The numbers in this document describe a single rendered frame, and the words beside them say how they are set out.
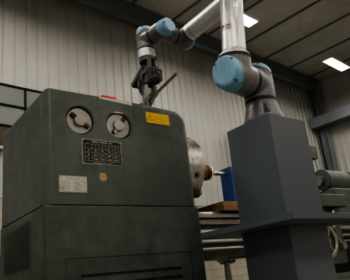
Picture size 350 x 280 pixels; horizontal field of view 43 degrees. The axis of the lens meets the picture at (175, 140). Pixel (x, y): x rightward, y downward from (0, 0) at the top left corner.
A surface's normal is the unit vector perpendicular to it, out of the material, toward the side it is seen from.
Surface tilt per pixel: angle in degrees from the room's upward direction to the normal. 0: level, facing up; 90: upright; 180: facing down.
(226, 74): 97
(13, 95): 90
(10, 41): 90
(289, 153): 90
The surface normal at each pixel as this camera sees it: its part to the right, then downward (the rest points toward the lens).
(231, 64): -0.69, -0.02
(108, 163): 0.58, -0.31
